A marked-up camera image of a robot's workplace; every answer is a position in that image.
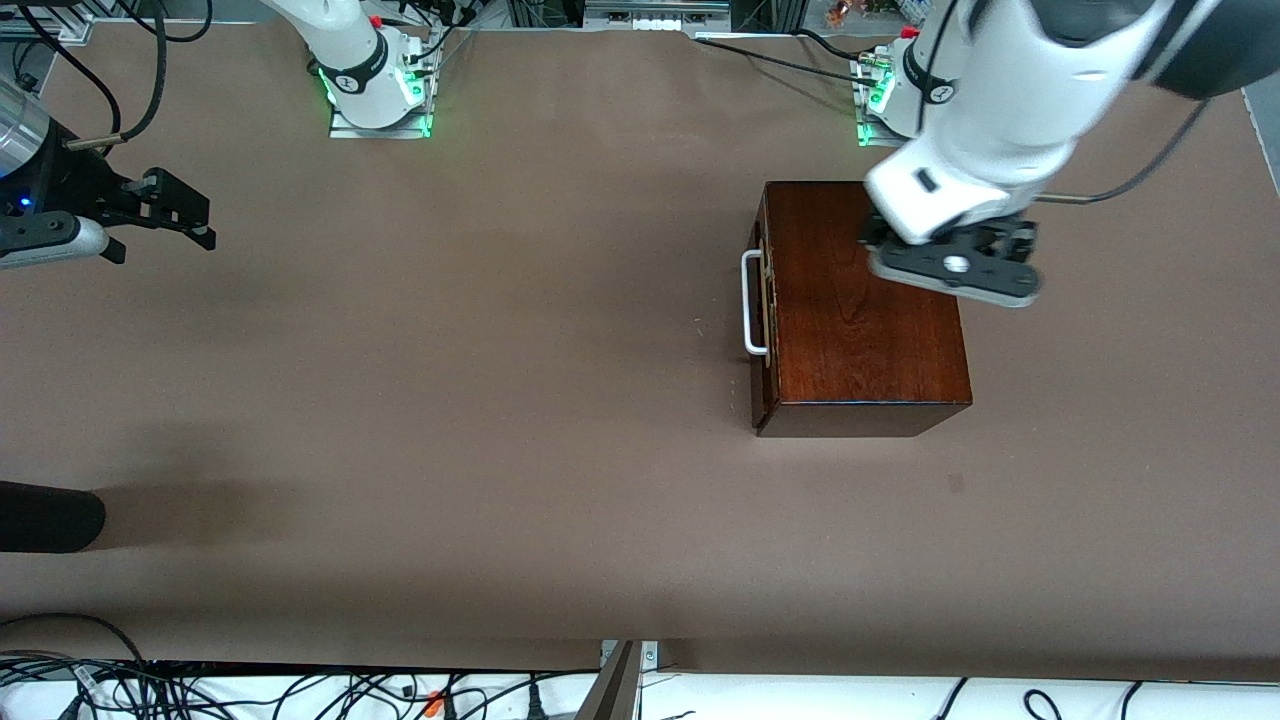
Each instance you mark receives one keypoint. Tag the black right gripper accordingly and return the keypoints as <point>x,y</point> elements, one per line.
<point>72,185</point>

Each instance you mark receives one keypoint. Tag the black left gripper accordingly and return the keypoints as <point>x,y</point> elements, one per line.
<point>1012,240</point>

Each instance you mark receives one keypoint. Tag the light wooden slatted panel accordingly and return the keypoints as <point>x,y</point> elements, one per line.
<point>758,380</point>

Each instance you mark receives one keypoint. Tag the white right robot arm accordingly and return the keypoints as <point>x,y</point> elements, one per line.
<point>350,50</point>

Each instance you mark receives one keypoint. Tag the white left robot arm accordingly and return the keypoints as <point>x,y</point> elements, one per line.
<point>1010,110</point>

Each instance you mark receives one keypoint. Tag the dark brown wooden cabinet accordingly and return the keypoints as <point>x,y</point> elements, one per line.
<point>860,340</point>

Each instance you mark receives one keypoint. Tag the black foam cylinder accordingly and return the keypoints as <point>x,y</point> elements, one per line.
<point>50,516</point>

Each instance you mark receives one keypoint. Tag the orange connector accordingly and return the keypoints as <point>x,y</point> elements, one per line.
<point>435,703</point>

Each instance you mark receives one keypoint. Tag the black power plug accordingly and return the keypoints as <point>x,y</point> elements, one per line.
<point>533,702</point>

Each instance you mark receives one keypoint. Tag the grey metal bar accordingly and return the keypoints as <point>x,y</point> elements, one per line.
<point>612,690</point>

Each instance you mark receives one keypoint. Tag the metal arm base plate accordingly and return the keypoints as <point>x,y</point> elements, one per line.
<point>868,140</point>
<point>345,130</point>

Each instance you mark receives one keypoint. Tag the aluminium frame profile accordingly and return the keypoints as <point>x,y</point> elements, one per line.
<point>80,28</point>

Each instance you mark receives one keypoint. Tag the silver metal bracket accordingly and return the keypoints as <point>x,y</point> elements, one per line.
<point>650,655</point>

